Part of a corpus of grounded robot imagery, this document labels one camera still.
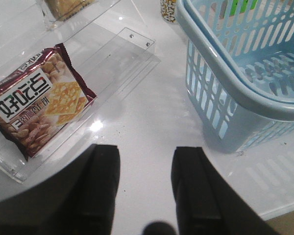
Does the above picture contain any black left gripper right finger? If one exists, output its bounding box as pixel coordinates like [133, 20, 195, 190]
[171, 147, 277, 235]

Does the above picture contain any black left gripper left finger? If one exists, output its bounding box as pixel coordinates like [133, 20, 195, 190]
[0, 144, 120, 235]

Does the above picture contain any clear acrylic display shelf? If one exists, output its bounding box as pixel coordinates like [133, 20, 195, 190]
[0, 0, 161, 184]

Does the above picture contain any maroon cracker snack packet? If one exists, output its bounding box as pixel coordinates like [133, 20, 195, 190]
[0, 44, 96, 160]

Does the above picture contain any light blue plastic basket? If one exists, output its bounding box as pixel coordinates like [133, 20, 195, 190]
[176, 0, 294, 152]

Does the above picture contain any packaged bread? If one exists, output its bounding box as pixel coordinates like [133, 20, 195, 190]
[44, 0, 95, 21]

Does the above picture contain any yellow popcorn paper bucket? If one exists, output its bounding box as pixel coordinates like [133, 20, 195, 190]
[160, 0, 176, 23]

